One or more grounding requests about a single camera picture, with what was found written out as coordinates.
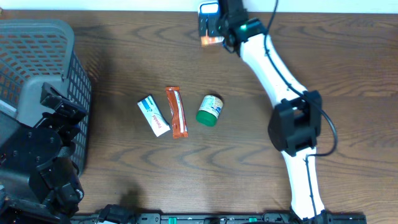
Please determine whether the orange white snack packet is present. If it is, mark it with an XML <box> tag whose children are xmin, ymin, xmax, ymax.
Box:
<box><xmin>200</xmin><ymin>35</ymin><xmax>224</xmax><ymax>47</ymax></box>

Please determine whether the green lid white jar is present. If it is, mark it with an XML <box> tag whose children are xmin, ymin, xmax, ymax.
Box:
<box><xmin>196</xmin><ymin>95</ymin><xmax>223</xmax><ymax>127</ymax></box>

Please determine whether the orange snack bar wrapper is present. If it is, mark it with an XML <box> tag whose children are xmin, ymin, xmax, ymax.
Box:
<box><xmin>165</xmin><ymin>86</ymin><xmax>188</xmax><ymax>139</ymax></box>

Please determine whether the white Panadol medicine box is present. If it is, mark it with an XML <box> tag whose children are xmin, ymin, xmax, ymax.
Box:
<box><xmin>137</xmin><ymin>95</ymin><xmax>170</xmax><ymax>137</ymax></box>

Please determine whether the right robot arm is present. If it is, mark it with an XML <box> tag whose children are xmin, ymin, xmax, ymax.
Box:
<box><xmin>198</xmin><ymin>1</ymin><xmax>325</xmax><ymax>223</ymax></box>

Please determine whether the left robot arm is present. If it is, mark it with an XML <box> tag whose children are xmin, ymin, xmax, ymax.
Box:
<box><xmin>1</xmin><ymin>83</ymin><xmax>88</xmax><ymax>223</ymax></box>

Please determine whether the white barcode scanner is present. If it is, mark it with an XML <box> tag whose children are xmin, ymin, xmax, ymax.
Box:
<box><xmin>198</xmin><ymin>1</ymin><xmax>221</xmax><ymax>37</ymax></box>

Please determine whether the grey plastic basket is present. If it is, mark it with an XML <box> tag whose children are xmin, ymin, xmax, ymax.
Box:
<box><xmin>0</xmin><ymin>19</ymin><xmax>93</xmax><ymax>177</ymax></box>

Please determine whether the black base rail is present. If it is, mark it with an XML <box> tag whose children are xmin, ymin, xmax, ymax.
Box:
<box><xmin>70</xmin><ymin>204</ymin><xmax>367</xmax><ymax>224</ymax></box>

